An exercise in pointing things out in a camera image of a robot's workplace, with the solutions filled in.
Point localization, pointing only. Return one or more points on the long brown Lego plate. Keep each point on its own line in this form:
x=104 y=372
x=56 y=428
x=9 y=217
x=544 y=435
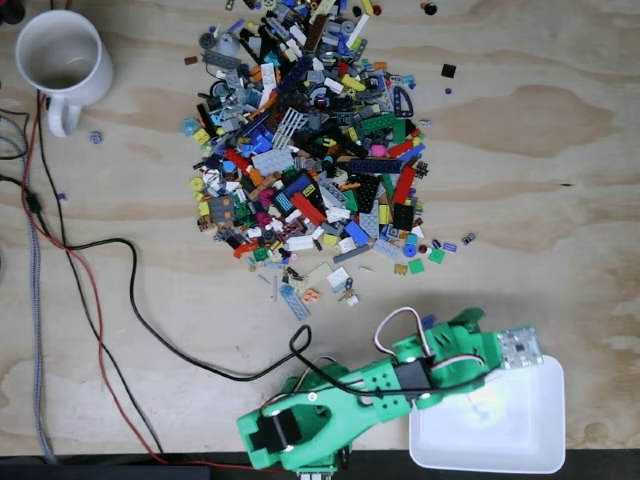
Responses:
x=314 y=32

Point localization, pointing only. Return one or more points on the dark blue Lego cyan grille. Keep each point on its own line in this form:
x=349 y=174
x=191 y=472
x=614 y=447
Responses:
x=283 y=202

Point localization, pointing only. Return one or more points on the long white Lego piece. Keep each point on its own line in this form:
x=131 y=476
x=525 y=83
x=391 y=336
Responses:
x=357 y=31

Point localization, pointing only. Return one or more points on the small white Lego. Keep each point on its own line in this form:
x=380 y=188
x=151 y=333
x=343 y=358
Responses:
x=417 y=232
x=352 y=300

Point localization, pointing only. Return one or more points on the tan Lego plate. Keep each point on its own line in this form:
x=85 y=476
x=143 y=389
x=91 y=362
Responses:
x=316 y=274

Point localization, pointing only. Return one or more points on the black round Lego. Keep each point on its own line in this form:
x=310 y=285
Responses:
x=429 y=8

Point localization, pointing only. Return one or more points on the bare camera circuit board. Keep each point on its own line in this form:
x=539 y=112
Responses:
x=520 y=347

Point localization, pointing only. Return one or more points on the red Lego piece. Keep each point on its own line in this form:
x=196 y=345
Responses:
x=236 y=159

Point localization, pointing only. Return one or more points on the black square Lego tile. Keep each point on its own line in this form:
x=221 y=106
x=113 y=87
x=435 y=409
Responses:
x=448 y=70

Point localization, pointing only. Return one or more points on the dark blue Lego arch frame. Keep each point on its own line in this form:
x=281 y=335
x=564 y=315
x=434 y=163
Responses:
x=396 y=100

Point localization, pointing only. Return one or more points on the small grey Lego bar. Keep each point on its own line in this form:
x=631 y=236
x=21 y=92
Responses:
x=263 y=278

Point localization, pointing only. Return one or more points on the transparent cyan Lego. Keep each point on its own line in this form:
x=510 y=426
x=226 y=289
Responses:
x=189 y=127

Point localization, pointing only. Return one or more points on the pale Lego piece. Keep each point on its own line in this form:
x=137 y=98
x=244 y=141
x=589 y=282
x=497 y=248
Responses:
x=482 y=402

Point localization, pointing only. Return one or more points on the grey Lego plate orange studs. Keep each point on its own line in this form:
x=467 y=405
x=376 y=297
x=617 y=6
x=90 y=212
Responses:
x=221 y=209

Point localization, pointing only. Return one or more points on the long grey Lego plate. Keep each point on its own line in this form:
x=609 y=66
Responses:
x=222 y=60
x=352 y=255

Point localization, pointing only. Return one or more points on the black wedge Lego plate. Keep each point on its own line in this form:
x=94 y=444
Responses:
x=371 y=192

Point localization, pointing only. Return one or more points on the black Lego technic piece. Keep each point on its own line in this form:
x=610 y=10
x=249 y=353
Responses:
x=422 y=169

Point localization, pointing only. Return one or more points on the yellow Lego piece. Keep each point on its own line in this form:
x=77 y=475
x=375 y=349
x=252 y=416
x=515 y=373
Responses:
x=201 y=136
x=330 y=240

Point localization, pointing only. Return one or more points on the blue Lego brick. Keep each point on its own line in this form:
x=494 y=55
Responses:
x=356 y=232

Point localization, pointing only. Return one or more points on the orange Lego piece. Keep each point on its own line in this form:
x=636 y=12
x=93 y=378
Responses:
x=244 y=250

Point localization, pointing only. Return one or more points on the yellow Lego brick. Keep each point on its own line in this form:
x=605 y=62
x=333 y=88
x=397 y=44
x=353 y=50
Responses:
x=383 y=215

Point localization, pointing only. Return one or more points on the yellow Lego plate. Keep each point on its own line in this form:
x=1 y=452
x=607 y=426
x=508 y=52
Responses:
x=353 y=83

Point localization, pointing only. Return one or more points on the light grey Lego plate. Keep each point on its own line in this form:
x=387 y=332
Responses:
x=272 y=162
x=386 y=248

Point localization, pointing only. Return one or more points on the grey Lego dish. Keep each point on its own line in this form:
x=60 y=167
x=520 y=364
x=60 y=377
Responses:
x=228 y=46

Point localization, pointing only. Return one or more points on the small orange Lego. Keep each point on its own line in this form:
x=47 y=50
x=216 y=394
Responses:
x=311 y=296

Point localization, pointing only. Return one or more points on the grey Lego wheel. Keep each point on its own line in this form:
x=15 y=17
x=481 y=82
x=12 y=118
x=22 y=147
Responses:
x=207 y=41

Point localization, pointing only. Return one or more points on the blue printed Lego tile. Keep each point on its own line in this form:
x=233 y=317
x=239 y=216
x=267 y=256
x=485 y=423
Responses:
x=449 y=246

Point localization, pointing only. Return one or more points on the blue grey round Lego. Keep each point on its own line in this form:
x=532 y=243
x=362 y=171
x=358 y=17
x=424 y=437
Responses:
x=95 y=137

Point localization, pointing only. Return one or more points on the white Lego plate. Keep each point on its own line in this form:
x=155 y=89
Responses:
x=268 y=75

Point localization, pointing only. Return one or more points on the long red Lego plate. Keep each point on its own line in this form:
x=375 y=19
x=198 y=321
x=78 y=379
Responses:
x=404 y=185

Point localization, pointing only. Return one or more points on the light blue Lego plate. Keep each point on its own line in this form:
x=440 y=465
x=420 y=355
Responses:
x=295 y=302

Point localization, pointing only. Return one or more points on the long dark blue Lego plate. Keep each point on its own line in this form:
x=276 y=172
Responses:
x=375 y=166

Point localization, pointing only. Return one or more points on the brown Lego tile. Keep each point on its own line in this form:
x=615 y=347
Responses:
x=190 y=60

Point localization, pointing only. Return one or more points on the pink Lego piece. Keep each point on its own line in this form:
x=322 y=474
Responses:
x=378 y=150

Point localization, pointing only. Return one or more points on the black Lego wheel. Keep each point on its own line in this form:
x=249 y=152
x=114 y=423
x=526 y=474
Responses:
x=218 y=90

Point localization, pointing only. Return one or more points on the white ceramic mug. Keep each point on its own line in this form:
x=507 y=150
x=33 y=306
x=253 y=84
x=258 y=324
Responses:
x=97 y=75

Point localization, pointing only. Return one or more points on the white plastic bin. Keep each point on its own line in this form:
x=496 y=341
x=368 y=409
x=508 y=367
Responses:
x=500 y=445

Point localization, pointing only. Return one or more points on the white Lego grille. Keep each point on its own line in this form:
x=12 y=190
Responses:
x=290 y=127

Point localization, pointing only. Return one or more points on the green square Lego tile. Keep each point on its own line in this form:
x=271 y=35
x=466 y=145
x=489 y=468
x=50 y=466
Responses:
x=416 y=266
x=436 y=256

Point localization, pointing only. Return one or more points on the small yellow Lego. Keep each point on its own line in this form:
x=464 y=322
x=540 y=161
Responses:
x=399 y=270

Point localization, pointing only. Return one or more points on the small dark grey Lego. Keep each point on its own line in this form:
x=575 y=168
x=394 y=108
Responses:
x=468 y=238

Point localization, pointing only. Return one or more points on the white Lego brick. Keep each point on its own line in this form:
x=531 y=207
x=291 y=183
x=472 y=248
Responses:
x=337 y=279
x=298 y=243
x=346 y=245

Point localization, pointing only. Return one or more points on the green Lego plate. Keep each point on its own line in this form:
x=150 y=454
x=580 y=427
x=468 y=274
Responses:
x=380 y=122

